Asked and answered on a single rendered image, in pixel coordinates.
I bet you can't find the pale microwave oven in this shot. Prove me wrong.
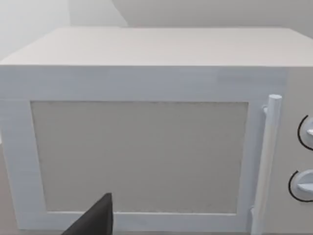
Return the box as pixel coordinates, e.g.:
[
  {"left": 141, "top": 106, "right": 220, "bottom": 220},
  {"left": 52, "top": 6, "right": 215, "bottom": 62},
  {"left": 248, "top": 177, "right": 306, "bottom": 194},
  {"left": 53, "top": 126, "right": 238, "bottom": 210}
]
[{"left": 0, "top": 27, "right": 313, "bottom": 235}]

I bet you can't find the white microwave knob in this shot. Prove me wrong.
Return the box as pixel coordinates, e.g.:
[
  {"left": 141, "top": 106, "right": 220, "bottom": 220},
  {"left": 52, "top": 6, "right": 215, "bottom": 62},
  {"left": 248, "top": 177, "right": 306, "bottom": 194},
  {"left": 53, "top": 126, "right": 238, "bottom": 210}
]
[
  {"left": 288, "top": 169, "right": 313, "bottom": 203},
  {"left": 297, "top": 114, "right": 313, "bottom": 150}
]

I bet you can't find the white microwave door handle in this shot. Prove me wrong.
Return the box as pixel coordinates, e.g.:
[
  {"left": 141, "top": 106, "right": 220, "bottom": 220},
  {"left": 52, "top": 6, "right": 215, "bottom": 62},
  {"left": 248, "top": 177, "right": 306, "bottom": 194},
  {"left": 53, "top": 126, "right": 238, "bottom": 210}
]
[{"left": 250, "top": 94, "right": 282, "bottom": 235}]

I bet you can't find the pale microwave door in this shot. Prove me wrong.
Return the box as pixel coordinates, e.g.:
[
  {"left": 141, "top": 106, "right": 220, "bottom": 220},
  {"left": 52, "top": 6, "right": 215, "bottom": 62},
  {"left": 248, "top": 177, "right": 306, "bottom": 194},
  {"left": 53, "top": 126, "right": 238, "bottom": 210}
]
[{"left": 0, "top": 65, "right": 287, "bottom": 234}]

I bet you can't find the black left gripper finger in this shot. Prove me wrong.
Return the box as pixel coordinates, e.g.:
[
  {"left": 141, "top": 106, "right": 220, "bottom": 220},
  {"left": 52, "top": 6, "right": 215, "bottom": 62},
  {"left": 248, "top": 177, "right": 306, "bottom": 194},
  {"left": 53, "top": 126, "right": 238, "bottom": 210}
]
[{"left": 61, "top": 192, "right": 115, "bottom": 235}]

